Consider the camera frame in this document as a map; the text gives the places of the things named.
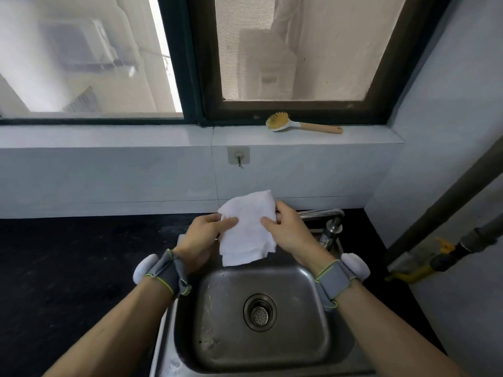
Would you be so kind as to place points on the white outdoor air conditioner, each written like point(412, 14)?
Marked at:
point(78, 43)

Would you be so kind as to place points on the blurred beige outdoor unit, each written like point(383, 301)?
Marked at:
point(267, 62)

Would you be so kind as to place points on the clear adhesive wall hook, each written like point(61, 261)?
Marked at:
point(237, 153)

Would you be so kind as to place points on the white right wrist tracker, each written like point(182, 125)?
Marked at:
point(355, 264)

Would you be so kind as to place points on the black framed window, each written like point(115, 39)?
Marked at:
point(192, 74)

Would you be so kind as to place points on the steel faucet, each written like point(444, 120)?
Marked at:
point(332, 231)

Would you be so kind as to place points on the person's left forearm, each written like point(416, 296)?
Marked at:
point(110, 333)

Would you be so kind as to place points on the dark thick pipe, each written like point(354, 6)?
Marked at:
point(452, 200)

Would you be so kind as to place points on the steel sink drain strainer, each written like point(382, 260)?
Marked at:
point(259, 313)

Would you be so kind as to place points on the stainless steel sink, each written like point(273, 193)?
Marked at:
point(294, 310)

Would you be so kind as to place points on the white wrist tracker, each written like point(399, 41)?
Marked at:
point(355, 264)
point(143, 268)

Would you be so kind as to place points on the white cleaning cloth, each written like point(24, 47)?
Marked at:
point(247, 231)

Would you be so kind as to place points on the person's left hand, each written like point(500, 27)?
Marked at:
point(200, 241)

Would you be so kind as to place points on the person's right hand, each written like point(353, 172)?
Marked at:
point(298, 241)

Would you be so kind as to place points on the grey gas pipe with valve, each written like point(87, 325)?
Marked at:
point(483, 233)

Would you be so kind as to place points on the person's right forearm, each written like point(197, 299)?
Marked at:
point(393, 337)

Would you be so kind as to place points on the white left wrist tracker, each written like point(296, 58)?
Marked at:
point(143, 268)

